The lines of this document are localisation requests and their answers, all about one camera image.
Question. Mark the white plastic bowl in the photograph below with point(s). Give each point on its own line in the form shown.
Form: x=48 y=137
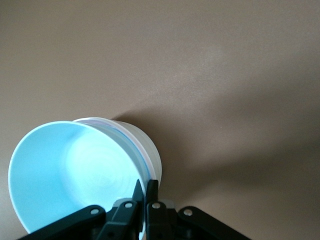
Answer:
x=148 y=147

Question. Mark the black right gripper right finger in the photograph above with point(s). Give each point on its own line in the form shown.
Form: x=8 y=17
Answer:
x=160 y=222

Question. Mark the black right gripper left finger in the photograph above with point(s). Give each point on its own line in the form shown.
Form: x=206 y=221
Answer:
x=120 y=220

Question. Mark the brown table cover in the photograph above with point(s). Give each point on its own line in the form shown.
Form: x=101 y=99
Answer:
x=175 y=50

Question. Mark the blue plastic bowl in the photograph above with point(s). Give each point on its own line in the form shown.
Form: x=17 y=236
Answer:
x=62 y=170

